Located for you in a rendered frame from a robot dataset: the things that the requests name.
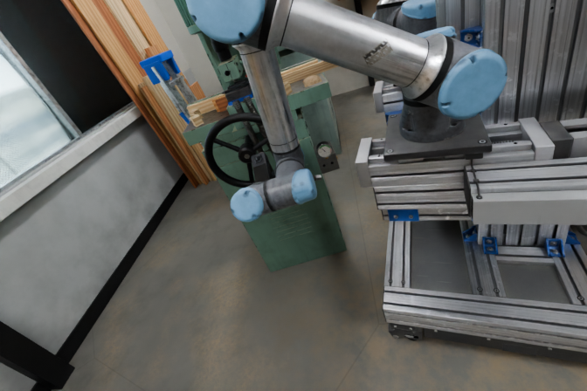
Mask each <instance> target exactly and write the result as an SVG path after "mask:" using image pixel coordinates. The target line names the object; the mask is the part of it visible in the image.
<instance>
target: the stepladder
mask: <svg viewBox="0 0 587 391"><path fill-rule="evenodd" d="M173 57H174V55H173V53H172V51H171V50H168V51H165V52H162V53H159V54H157V55H155V56H153V57H150V58H147V59H144V60H143V61H141V62H140V63H139V64H140V66H141V67H142V69H144V70H145V72H146V73H147V74H148V77H149V79H150V80H151V82H152V84H153V85H156V84H159V83H160V85H161V86H162V88H163V90H164V91H165V92H166V93H167V95H168V96H169V98H170V99H171V101H172V102H173V104H174V105H175V107H176V109H177V110H178V112H179V115H180V116H181V117H182V118H183V119H184V120H185V122H186V123H187V125H188V124H189V123H190V121H191V119H190V114H189V111H188V109H187V103H186V102H185V101H184V99H183V97H182V96H181V95H180V93H179V92H178V91H177V89H176V88H175V87H174V86H175V85H177V87H178V88H179V90H180V91H181V93H182V94H183V96H184V98H185V99H186V100H187V101H188V103H192V102H195V101H197V98H196V97H195V95H194V94H193V92H192V91H191V90H190V89H189V87H188V86H187V84H186V83H185V81H184V77H183V75H182V76H181V75H180V74H179V72H181V71H180V69H179V67H178V65H177V64H176V61H175V60H174V58H173ZM170 77H171V78H172V80H170Z"/></svg>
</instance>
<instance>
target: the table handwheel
mask: <svg viewBox="0 0 587 391"><path fill-rule="evenodd" d="M240 121H250V122H255V123H258V124H260V125H262V126H264V125H263V122H262V119H261V117H260V115H259V114H256V113H235V114H231V115H229V116H226V117H224V118H223V119H221V120H219V121H218V122H217V123H216V124H215V125H214V126H213V127H212V128H211V130H210V131H209V133H208V134H207V137H206V139H205V143H204V155H205V159H206V161H207V163H208V165H209V167H210V169H211V171H212V172H213V173H214V174H215V175H216V176H217V177H218V178H219V179H220V180H222V181H223V182H226V183H228V184H230V185H232V186H235V187H239V188H246V187H248V186H250V185H252V184H254V183H256V182H255V181H254V178H253V173H252V156H253V155H255V154H256V150H258V149H259V148H261V147H262V146H264V145H265V144H266V143H267V142H269V140H268V138H265V139H264V140H263V141H261V142H259V143H258V144H256V145H255V146H253V143H252V140H251V138H250V137H249V135H247V136H245V141H244V144H242V145H241V146H240V147H237V146H234V145H232V144H230V143H227V142H224V141H221V140H219V139H217V138H216V137H217V135H218V133H219V132H220V131H221V130H222V129H224V128H225V127H227V126H229V125H230V124H232V123H236V122H240ZM213 143H216V144H218V145H221V146H224V147H227V148H229V149H231V150H234V151H236V152H238V158H239V159H240V160H241V161H242V162H243V163H246V164H247V168H248V174H249V179H250V181H242V180H239V179H235V178H233V177H231V176H229V175H228V174H226V173H225V172H224V171H223V170H222V169H221V168H220V167H219V166H218V165H217V163H216V161H215V159H214V156H213Z"/></svg>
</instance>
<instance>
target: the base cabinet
mask: <svg viewBox="0 0 587 391"><path fill-rule="evenodd" d="M308 134H309V132H308ZM299 143H300V147H301V148H302V151H303V153H304V157H305V160H304V165H305V168H308V169H309V170H310V171H311V173H312V175H321V181H314V182H315V185H316V188H317V197H316V198H315V199H314V200H311V201H308V202H304V203H303V204H298V205H294V206H292V207H288V208H285V209H280V210H277V211H274V212H272V213H269V214H265V215H263V216H260V217H259V218H258V219H256V220H253V221H251V222H242V221H241V222H242V224H243V225H244V226H245V228H246V230H247V232H248V234H249V235H250V237H251V239H252V240H253V242H254V244H255V246H256V247H257V249H258V251H259V253H260V255H261V256H262V257H263V259H264V261H265V263H266V265H267V267H268V269H269V270H270V272H273V271H278V270H281V269H284V268H287V267H290V266H294V265H297V264H302V263H306V262H308V261H311V260H315V259H317V258H321V257H326V256H329V255H333V254H335V253H338V252H342V251H345V250H347V248H346V244H345V242H344V239H343V236H342V232H341V229H340V225H339V223H338V220H337V217H336V214H335V210H334V207H333V203H332V201H331V198H330V195H329V192H328V188H327V185H326V183H325V179H324V176H323V174H322V173H321V169H320V166H319V163H318V161H317V158H316V155H315V152H314V145H313V142H312V140H311V137H310V134H309V137H307V138H304V139H301V140H299ZM265 154H266V155H267V157H268V160H269V162H270V164H271V166H272V168H273V170H275V166H276V161H275V160H274V158H273V154H272V153H271V151H270V150H268V151H265ZM220 168H221V169H222V170H223V171H224V172H225V173H226V174H228V175H229V176H231V177H233V178H235V179H239V180H242V181H250V179H249V174H248V168H247V164H246V163H243V162H242V161H241V160H239V161H235V162H232V163H229V164H226V165H224V166H221V167H220ZM214 175H215V174H214ZM215 176H216V175H215ZM216 178H217V179H218V182H219V184H220V185H221V187H222V189H223V190H224V192H225V194H226V195H227V197H228V199H229V201H231V199H232V197H233V196H234V194H235V193H237V192H238V191H239V190H240V189H242V188H239V187H235V186H232V185H230V184H228V183H226V182H223V181H222V180H220V179H219V178H218V177H217V176H216Z"/></svg>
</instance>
